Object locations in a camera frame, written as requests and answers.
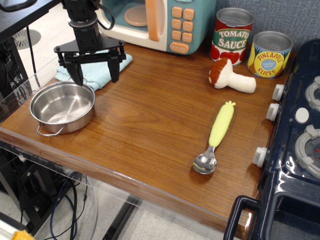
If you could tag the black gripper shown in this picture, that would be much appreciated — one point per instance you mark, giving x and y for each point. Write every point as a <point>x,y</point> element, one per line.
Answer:
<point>90,46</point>

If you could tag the stainless steel pot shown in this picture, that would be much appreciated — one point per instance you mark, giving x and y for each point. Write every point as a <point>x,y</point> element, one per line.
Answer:
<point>62,107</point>

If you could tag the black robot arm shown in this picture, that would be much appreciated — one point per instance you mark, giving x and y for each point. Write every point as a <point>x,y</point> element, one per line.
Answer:
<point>83,10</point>

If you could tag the light blue towel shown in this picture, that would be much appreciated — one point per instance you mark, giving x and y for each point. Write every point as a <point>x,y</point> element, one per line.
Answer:
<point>96,75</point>

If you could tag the teal toy microwave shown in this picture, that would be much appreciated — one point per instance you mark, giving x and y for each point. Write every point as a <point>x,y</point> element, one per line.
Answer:
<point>174,26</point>

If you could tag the black side desk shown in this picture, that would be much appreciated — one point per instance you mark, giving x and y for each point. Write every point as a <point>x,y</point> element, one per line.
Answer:
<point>12,22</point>

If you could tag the plush mushroom toy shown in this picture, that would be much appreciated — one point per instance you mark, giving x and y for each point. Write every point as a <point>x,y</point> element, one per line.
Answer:
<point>222,75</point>

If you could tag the tomato sauce can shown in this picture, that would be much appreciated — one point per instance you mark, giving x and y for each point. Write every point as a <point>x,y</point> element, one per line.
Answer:
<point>233,27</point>

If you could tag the pineapple slices can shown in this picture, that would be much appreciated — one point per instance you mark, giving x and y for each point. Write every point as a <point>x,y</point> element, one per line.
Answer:
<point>269,54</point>

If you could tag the white stove knob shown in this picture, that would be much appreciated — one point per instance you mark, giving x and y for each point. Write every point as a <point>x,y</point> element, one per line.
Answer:
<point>259,156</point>
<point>272,111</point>
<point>278,92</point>

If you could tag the dark blue toy stove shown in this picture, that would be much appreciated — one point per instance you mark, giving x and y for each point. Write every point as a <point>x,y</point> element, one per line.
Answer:
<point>288,202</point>

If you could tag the spoon with yellow handle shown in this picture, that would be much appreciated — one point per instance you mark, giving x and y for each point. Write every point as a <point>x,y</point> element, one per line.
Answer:
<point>206,163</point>

